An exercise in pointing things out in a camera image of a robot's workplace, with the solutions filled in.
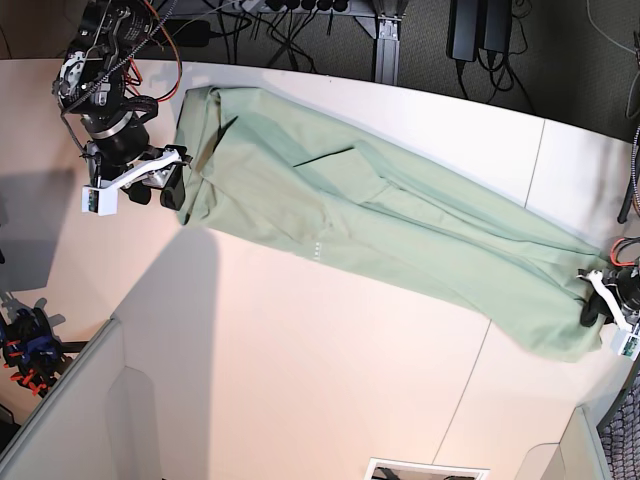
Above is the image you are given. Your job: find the black power adapter middle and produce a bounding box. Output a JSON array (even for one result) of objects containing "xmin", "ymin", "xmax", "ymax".
[{"xmin": 479, "ymin": 0, "xmax": 512, "ymax": 53}]

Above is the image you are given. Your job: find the blue orange clamp pile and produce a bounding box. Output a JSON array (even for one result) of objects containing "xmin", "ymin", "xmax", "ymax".
[{"xmin": 1, "ymin": 307, "xmax": 63, "ymax": 398}]

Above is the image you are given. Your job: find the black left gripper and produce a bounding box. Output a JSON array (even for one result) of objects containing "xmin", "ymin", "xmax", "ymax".
[{"xmin": 580, "ymin": 267, "xmax": 639, "ymax": 328}]

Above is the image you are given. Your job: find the black power adapter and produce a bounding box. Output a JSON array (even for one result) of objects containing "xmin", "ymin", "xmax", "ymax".
[
  {"xmin": 446, "ymin": 0, "xmax": 482, "ymax": 62},
  {"xmin": 479, "ymin": 0, "xmax": 512, "ymax": 53}
]

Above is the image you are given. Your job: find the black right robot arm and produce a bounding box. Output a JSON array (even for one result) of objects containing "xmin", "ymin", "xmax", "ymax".
[{"xmin": 52, "ymin": 1, "xmax": 191, "ymax": 216}]

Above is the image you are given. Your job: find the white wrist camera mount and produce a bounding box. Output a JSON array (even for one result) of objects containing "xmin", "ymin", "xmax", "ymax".
[
  {"xmin": 577, "ymin": 269, "xmax": 639, "ymax": 361},
  {"xmin": 81, "ymin": 146, "xmax": 191, "ymax": 216}
]

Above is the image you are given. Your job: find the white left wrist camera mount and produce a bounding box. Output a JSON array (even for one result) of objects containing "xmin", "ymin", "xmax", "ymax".
[{"xmin": 577, "ymin": 269, "xmax": 639, "ymax": 361}]

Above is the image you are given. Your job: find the black mesh chair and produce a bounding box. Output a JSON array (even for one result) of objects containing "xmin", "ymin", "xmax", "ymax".
[{"xmin": 597, "ymin": 360, "xmax": 639, "ymax": 480}]

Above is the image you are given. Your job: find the black power adapter upper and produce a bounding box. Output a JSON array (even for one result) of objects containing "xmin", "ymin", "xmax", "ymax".
[{"xmin": 446, "ymin": 0, "xmax": 482, "ymax": 62}]

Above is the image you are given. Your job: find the grey partition panel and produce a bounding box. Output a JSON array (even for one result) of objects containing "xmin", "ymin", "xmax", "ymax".
[{"xmin": 1, "ymin": 321, "xmax": 209, "ymax": 479}]

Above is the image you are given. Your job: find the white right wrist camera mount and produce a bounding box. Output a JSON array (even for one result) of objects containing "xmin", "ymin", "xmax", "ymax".
[{"xmin": 81, "ymin": 146, "xmax": 191, "ymax": 216}]

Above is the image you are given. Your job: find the green T-shirt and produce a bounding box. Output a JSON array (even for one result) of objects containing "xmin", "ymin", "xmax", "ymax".
[{"xmin": 176, "ymin": 87, "xmax": 604, "ymax": 362}]

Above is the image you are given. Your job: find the aluminium frame leg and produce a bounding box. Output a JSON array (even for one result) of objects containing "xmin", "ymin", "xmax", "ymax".
[{"xmin": 354, "ymin": 0, "xmax": 408, "ymax": 86}]

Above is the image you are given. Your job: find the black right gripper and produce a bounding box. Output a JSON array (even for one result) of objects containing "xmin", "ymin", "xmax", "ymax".
[{"xmin": 81, "ymin": 107, "xmax": 185, "ymax": 210}]

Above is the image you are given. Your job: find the white framed floor box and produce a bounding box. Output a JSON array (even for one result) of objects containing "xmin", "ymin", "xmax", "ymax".
[{"xmin": 364, "ymin": 458, "xmax": 489, "ymax": 480}]

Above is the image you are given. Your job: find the white power strip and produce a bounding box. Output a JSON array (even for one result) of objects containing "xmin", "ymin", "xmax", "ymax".
[{"xmin": 224, "ymin": 0, "xmax": 375, "ymax": 17}]

